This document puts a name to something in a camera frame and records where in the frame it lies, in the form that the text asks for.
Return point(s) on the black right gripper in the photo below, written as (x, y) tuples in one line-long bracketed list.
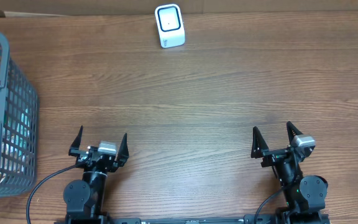
[(273, 155)]

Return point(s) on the white barcode scanner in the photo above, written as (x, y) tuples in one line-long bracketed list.
[(170, 25)]

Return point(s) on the grey plastic mesh basket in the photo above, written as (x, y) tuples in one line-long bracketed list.
[(19, 119)]

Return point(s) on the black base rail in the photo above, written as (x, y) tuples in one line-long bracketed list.
[(246, 219)]

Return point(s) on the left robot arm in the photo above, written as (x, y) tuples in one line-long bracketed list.
[(84, 197)]

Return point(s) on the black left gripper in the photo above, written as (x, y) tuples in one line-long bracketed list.
[(82, 162)]

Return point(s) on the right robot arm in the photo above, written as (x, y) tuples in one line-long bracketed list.
[(304, 195)]

